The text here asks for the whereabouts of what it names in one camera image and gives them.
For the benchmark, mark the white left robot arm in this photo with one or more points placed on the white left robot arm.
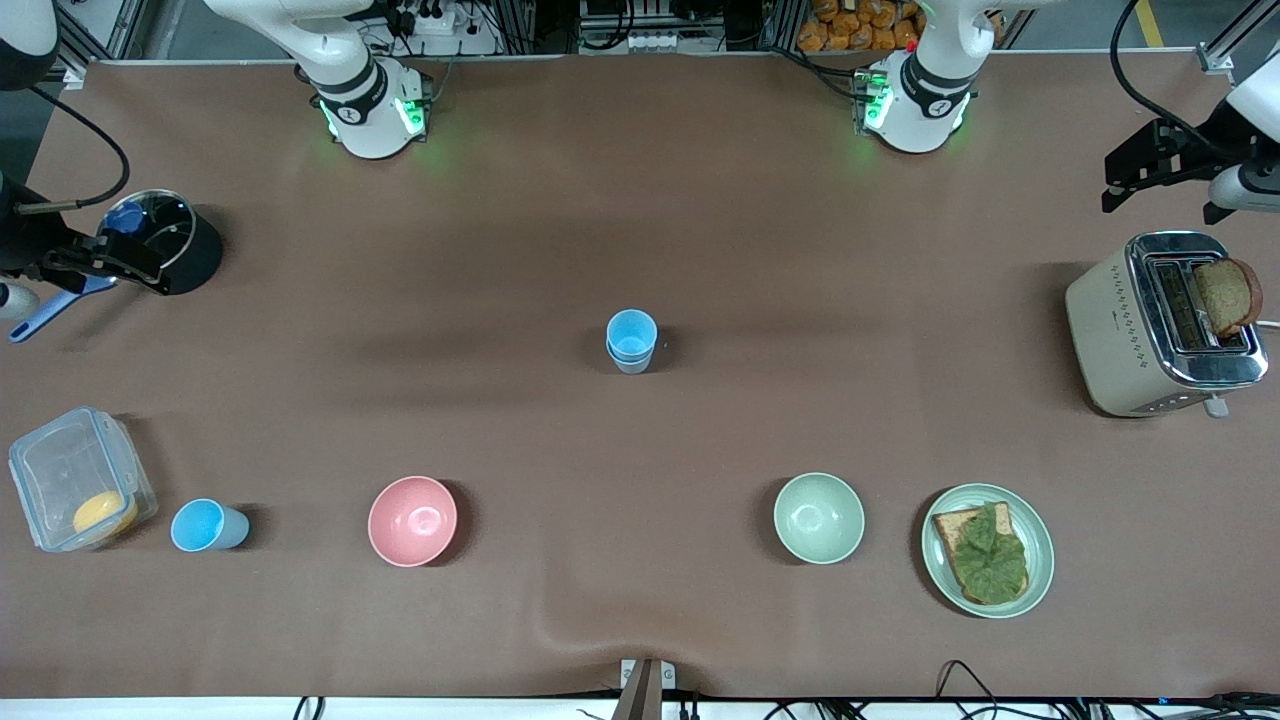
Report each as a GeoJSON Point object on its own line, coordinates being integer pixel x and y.
{"type": "Point", "coordinates": [920, 95]}

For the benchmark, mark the white power strip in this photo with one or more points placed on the white power strip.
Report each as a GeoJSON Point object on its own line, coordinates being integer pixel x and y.
{"type": "Point", "coordinates": [655, 42]}
{"type": "Point", "coordinates": [440, 20]}

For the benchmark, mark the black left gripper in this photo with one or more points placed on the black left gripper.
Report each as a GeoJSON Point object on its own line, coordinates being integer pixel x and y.
{"type": "Point", "coordinates": [1203, 150]}

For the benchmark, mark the beige and chrome toaster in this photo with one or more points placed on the beige and chrome toaster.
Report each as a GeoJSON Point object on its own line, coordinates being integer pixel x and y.
{"type": "Point", "coordinates": [1110, 330]}

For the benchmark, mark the brown bread slice under lettuce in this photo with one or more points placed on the brown bread slice under lettuce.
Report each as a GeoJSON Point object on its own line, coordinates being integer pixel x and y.
{"type": "Point", "coordinates": [945, 530]}

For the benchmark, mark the glass lid with blue knob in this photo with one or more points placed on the glass lid with blue knob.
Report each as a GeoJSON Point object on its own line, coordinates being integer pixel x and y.
{"type": "Point", "coordinates": [165, 225]}

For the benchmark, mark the pale green bowl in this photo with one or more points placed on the pale green bowl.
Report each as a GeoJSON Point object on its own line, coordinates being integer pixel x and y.
{"type": "Point", "coordinates": [818, 518]}

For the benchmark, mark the pale green plate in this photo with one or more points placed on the pale green plate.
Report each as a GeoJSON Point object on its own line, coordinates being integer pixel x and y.
{"type": "Point", "coordinates": [1040, 555]}

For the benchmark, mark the pink bowl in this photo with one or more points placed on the pink bowl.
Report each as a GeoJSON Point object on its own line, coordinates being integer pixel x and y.
{"type": "Point", "coordinates": [412, 522]}

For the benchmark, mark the green lettuce leaf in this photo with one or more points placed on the green lettuce leaf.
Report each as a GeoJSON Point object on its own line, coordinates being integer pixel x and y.
{"type": "Point", "coordinates": [990, 560]}

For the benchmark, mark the bright blue cup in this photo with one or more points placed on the bright blue cup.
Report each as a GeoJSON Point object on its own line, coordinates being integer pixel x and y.
{"type": "Point", "coordinates": [632, 332]}

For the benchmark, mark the bag of orange buns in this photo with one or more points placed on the bag of orange buns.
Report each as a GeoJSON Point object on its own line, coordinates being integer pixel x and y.
{"type": "Point", "coordinates": [840, 30]}

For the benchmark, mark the brown bread slice in toaster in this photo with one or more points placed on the brown bread slice in toaster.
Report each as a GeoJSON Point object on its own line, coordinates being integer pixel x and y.
{"type": "Point", "coordinates": [1228, 295]}

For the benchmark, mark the light blue cup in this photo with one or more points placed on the light blue cup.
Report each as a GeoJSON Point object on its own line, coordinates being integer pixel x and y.
{"type": "Point", "coordinates": [205, 526]}

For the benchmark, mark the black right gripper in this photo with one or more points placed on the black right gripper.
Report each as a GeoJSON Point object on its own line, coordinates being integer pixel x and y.
{"type": "Point", "coordinates": [22, 240]}

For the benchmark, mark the grey-blue cup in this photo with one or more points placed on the grey-blue cup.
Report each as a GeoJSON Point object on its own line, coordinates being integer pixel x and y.
{"type": "Point", "coordinates": [632, 367]}

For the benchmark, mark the aluminium frame strut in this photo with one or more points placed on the aluminium frame strut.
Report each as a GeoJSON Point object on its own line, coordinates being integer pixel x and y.
{"type": "Point", "coordinates": [1218, 58]}
{"type": "Point", "coordinates": [100, 30]}

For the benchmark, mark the metal table bracket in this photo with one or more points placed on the metal table bracket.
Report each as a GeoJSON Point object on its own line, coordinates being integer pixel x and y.
{"type": "Point", "coordinates": [645, 690]}

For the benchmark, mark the clear plastic food container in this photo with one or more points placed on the clear plastic food container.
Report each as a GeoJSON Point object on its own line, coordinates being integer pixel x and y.
{"type": "Point", "coordinates": [60, 470]}

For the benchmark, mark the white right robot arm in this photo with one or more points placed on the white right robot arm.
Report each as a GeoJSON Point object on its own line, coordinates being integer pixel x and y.
{"type": "Point", "coordinates": [360, 100]}

